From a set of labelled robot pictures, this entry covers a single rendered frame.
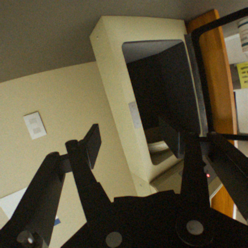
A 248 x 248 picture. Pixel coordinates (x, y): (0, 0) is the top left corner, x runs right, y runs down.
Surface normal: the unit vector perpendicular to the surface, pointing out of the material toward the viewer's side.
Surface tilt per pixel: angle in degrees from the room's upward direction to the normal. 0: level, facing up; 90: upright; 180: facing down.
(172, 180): 135
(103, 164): 90
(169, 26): 90
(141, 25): 90
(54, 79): 90
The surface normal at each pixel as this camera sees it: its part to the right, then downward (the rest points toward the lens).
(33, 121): 0.48, 0.07
